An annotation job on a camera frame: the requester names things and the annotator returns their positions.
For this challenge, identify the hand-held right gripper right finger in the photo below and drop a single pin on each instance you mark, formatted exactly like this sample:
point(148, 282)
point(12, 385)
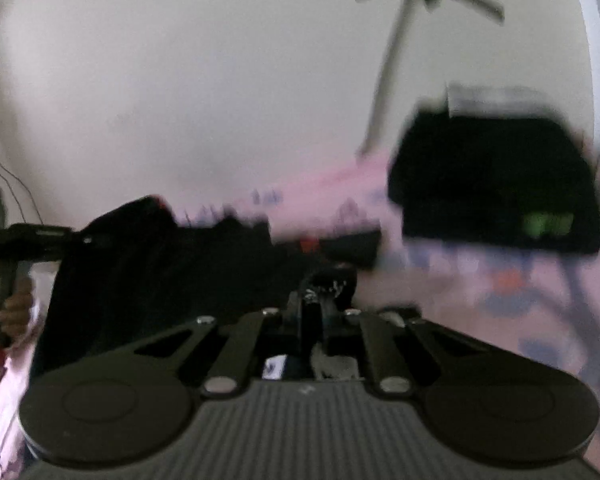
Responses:
point(333, 322)

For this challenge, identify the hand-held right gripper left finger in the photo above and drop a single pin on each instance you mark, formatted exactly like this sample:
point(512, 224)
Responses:
point(300, 322)

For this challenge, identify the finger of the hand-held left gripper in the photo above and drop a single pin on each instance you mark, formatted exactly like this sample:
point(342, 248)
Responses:
point(55, 237)

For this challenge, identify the black red deer-print sweater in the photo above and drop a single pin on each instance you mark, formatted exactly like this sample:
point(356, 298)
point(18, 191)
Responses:
point(155, 285)

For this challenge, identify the person's left hand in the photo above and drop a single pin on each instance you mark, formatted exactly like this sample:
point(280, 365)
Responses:
point(16, 312)

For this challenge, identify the pink tree-print bed sheet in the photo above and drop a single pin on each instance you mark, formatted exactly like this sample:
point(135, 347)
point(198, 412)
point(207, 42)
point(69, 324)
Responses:
point(460, 300)

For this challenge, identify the black folded garment green label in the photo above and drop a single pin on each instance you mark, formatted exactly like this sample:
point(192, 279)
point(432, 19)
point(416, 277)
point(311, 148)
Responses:
point(490, 180)

